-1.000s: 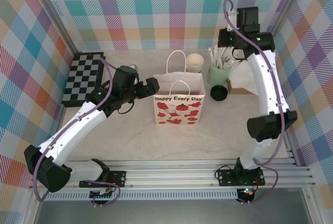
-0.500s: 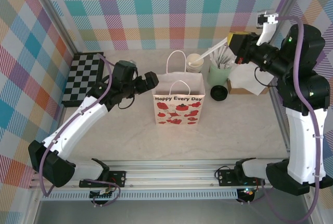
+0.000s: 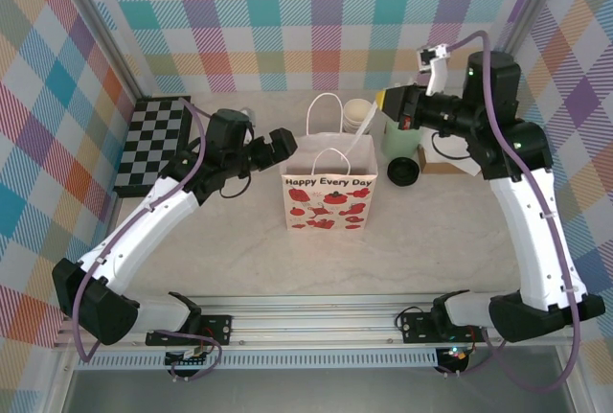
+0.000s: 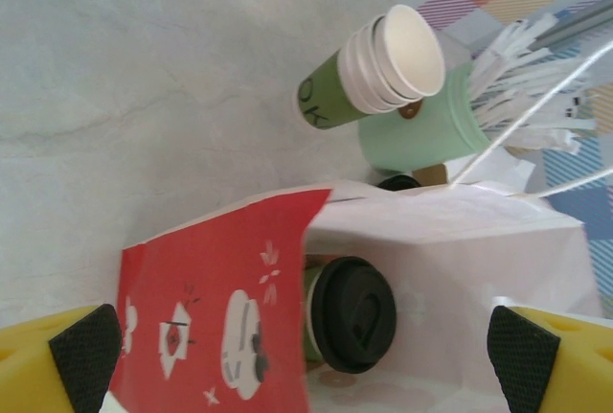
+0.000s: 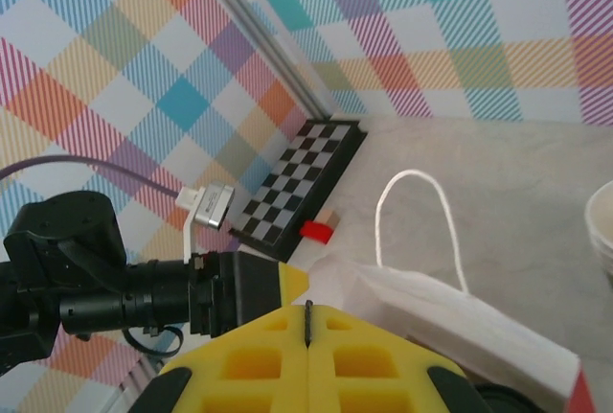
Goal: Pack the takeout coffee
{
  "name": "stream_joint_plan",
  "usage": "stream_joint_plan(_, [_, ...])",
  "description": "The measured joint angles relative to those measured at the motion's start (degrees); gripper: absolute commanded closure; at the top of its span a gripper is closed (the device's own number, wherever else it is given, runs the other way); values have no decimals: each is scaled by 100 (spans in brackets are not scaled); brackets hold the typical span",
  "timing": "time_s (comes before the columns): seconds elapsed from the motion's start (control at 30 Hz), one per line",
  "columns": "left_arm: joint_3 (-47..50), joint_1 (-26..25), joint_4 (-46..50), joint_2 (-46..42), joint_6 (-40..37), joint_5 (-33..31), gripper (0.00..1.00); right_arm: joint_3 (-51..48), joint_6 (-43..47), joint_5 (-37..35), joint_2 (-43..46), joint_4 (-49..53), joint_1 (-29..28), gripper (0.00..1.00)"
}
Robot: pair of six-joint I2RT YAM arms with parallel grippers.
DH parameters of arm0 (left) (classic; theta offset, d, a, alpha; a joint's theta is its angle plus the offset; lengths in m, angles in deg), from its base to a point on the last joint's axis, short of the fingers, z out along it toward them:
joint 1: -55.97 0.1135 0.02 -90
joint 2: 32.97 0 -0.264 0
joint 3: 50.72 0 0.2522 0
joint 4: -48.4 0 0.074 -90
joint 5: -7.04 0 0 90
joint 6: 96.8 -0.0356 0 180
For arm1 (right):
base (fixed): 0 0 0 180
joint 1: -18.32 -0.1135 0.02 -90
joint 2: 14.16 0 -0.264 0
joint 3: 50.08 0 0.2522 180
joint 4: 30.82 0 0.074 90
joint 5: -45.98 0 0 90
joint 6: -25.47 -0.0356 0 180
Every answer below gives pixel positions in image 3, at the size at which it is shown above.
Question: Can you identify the black plastic cup lid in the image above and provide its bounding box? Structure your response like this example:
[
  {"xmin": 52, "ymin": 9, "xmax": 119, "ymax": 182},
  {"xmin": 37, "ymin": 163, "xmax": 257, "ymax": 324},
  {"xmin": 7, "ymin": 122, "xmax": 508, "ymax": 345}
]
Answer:
[{"xmin": 386, "ymin": 156, "xmax": 421, "ymax": 188}]

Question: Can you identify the white red paper gift bag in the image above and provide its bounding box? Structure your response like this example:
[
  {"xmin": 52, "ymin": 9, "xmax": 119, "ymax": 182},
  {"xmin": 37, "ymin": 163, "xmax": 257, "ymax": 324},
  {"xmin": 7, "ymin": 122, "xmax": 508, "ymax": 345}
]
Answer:
[{"xmin": 280, "ymin": 92, "xmax": 379, "ymax": 233}]

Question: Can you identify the mint green straw holder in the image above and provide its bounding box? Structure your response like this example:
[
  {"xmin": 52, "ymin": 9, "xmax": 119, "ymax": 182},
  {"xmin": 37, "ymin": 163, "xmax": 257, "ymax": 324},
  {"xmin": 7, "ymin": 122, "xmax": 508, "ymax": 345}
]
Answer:
[{"xmin": 381, "ymin": 115, "xmax": 425, "ymax": 158}]

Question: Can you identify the stack of green paper cups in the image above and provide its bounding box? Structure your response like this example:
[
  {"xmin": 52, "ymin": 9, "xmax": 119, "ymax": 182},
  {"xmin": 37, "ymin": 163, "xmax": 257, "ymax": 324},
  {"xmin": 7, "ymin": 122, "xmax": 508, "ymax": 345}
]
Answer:
[{"xmin": 342, "ymin": 99, "xmax": 377, "ymax": 136}]

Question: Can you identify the brown cardboard napkin box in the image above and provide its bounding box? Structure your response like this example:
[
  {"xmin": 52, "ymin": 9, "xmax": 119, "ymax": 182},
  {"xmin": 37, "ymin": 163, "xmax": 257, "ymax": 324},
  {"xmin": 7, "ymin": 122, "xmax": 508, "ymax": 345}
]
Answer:
[{"xmin": 416, "ymin": 142, "xmax": 473, "ymax": 175}]

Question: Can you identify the black grey chessboard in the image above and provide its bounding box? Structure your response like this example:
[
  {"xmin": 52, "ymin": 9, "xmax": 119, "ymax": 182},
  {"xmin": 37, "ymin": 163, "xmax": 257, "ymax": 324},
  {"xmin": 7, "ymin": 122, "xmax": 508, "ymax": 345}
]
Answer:
[{"xmin": 113, "ymin": 95, "xmax": 195, "ymax": 198}]

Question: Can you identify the small electronics board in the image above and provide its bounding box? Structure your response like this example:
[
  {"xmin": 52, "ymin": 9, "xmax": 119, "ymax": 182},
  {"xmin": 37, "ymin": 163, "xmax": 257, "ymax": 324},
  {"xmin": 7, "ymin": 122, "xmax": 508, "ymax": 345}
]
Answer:
[
  {"xmin": 440, "ymin": 345, "xmax": 470, "ymax": 364},
  {"xmin": 165, "ymin": 348, "xmax": 212, "ymax": 367}
]

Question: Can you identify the aluminium frame post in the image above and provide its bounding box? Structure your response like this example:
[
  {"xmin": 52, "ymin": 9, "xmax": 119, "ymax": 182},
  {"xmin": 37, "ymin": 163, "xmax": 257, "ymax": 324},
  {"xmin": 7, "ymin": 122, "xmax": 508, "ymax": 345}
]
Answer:
[
  {"xmin": 478, "ymin": 0, "xmax": 576, "ymax": 101},
  {"xmin": 55, "ymin": 0, "xmax": 157, "ymax": 101}
]

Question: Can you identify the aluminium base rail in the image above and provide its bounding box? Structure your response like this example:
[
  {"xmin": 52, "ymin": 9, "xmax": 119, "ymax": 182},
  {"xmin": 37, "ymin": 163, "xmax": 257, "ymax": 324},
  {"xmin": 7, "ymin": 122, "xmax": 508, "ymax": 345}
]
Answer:
[{"xmin": 55, "ymin": 292, "xmax": 576, "ymax": 351}]

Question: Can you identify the slotted grey cable duct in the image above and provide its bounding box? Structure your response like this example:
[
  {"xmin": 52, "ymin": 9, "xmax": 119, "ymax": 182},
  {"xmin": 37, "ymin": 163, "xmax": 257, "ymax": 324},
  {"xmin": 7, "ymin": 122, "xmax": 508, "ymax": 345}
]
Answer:
[{"xmin": 71, "ymin": 353, "xmax": 480, "ymax": 371}]

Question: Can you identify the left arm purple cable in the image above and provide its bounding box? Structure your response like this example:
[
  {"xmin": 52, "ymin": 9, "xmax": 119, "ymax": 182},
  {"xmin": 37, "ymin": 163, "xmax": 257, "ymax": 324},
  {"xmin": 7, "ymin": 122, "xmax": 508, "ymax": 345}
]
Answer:
[{"xmin": 71, "ymin": 102, "xmax": 224, "ymax": 381}]

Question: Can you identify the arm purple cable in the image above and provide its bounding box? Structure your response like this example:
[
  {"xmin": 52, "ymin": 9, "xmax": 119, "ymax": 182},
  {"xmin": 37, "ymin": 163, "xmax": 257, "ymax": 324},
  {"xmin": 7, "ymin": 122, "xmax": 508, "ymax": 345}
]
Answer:
[
  {"xmin": 447, "ymin": 32, "xmax": 584, "ymax": 393},
  {"xmin": 71, "ymin": 102, "xmax": 224, "ymax": 381}
]

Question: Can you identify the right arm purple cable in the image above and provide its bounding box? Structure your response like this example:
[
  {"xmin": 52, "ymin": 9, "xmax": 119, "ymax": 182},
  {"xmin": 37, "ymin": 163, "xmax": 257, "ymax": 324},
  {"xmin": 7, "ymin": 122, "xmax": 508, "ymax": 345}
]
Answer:
[{"xmin": 447, "ymin": 32, "xmax": 584, "ymax": 393}]

